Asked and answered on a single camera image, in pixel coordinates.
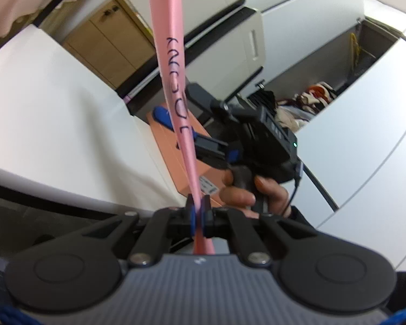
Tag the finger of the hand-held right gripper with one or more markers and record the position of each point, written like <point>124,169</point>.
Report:
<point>160,115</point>
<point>213,152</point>

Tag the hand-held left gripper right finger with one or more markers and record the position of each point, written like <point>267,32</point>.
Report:
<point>204,221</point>

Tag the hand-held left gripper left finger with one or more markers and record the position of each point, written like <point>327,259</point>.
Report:
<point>192,221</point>

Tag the person's right hand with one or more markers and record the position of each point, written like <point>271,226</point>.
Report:
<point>274,196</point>

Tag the black garment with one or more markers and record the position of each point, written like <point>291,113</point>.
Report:
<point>265,100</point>

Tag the salmon storage box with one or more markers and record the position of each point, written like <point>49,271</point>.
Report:
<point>169,162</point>

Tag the pile of colourful clothes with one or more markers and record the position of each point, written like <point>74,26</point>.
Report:
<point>311,98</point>

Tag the wooden cabinet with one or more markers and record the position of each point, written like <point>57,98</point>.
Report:
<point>105,47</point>

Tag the pastel pink quilt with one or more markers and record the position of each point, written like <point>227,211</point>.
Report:
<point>13,10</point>

